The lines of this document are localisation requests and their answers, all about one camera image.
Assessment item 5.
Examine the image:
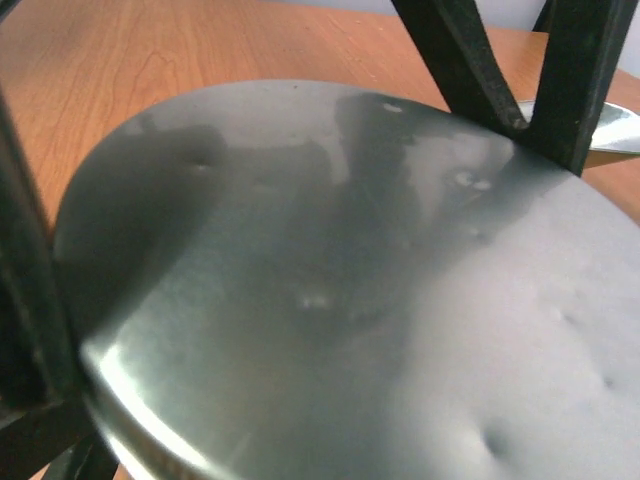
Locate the silver jar lid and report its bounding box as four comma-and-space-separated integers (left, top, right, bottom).
54, 80, 639, 479

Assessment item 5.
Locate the metal scoop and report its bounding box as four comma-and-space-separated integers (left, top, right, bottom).
514, 99, 640, 169

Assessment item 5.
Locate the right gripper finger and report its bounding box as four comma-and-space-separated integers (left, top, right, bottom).
1, 106, 118, 479

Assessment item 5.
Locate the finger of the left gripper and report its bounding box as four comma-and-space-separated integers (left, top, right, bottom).
521, 0, 638, 175
392, 0, 528, 130

